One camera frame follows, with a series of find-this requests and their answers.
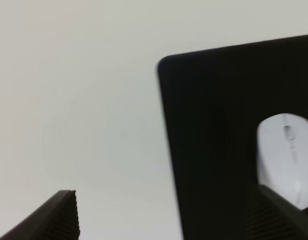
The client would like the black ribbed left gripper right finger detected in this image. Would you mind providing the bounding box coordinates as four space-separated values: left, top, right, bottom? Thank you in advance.
245 185 308 240

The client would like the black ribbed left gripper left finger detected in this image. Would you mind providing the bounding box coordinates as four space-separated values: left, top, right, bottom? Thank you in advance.
0 190 80 240

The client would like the white wireless computer mouse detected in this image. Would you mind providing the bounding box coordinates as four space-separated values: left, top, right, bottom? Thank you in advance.
257 113 308 210

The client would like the black rectangular mouse pad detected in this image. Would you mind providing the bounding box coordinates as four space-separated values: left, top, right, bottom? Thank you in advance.
157 35 308 240

